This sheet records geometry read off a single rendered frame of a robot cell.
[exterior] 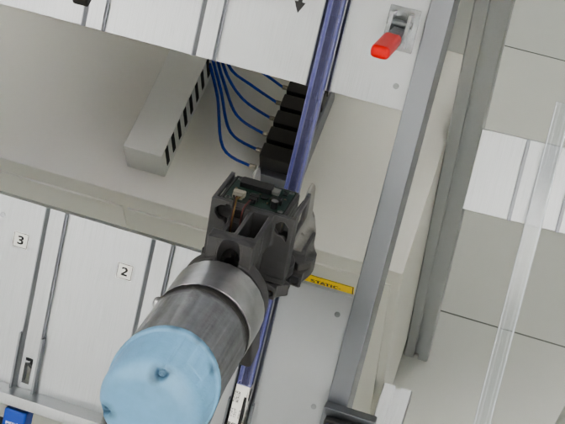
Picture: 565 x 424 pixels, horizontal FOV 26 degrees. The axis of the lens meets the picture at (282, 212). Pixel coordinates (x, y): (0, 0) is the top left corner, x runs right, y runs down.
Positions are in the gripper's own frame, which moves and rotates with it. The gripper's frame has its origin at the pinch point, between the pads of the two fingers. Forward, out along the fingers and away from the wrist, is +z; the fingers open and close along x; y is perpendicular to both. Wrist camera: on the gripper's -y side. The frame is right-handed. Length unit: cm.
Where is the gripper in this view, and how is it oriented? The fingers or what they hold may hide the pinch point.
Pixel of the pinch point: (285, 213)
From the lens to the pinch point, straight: 112.7
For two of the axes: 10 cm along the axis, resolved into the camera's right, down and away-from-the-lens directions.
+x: -9.5, -2.7, 1.7
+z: 2.7, -4.2, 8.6
